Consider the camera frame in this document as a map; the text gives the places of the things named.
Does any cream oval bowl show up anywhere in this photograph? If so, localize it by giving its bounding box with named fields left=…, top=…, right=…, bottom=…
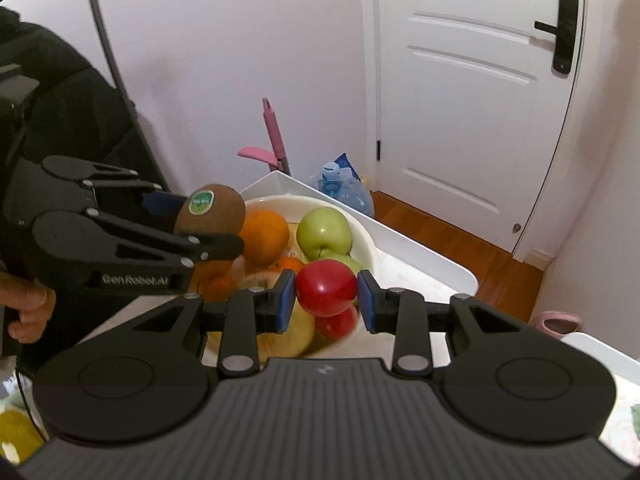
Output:
left=235, top=195, right=396, bottom=361

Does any blue water bottle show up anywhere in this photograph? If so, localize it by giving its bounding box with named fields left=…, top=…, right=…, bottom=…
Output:
left=309, top=160, right=376, bottom=217

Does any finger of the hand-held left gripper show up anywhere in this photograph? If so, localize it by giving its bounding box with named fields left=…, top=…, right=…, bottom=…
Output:
left=32, top=209, right=246, bottom=269
left=42, top=155, right=189, bottom=214

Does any white door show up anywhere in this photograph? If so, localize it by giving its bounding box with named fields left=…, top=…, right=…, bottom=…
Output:
left=372, top=0, right=588, bottom=261

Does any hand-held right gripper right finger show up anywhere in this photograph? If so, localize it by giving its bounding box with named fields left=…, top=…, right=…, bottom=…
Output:
left=356, top=268, right=561, bottom=377

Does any black door handle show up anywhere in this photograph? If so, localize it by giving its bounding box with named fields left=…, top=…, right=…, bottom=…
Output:
left=534, top=0, right=579, bottom=74

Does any green apple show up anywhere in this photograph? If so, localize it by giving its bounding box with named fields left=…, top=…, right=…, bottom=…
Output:
left=296, top=206, right=353, bottom=261
left=330, top=252, right=364, bottom=274

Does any floral tablecloth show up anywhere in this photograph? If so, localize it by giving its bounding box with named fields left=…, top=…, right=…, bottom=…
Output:
left=0, top=250, right=640, bottom=463

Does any brown kiwi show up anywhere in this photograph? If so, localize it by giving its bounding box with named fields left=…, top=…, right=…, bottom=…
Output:
left=173, top=185, right=247, bottom=238

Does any person's left hand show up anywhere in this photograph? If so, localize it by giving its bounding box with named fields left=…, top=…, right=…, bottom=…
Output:
left=0, top=270, right=57, bottom=345

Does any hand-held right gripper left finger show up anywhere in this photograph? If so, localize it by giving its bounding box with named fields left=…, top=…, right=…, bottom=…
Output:
left=85, top=268, right=297, bottom=378

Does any blue bag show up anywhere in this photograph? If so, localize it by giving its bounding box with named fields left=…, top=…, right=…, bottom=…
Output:
left=332, top=152, right=361, bottom=181

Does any large yellow apple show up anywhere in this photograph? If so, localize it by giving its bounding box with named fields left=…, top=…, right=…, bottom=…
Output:
left=257, top=304, right=317, bottom=359

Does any pink broom handle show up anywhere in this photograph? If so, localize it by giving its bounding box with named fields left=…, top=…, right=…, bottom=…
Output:
left=262, top=97, right=287, bottom=171

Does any pink slipper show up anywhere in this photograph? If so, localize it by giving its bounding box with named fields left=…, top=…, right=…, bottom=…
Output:
left=529, top=310, right=583, bottom=339

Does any red apple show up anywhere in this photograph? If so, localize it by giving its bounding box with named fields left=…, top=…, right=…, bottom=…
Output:
left=315, top=305, right=360, bottom=341
left=295, top=258, right=359, bottom=317

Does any pink dustpan handle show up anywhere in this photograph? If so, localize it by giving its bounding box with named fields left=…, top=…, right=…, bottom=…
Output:
left=238, top=146, right=281, bottom=173

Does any person's black jacket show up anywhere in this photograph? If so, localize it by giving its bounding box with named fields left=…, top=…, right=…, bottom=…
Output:
left=0, top=7, right=171, bottom=376

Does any grey cable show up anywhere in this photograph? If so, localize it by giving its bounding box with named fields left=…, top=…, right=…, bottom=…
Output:
left=82, top=0, right=171, bottom=193

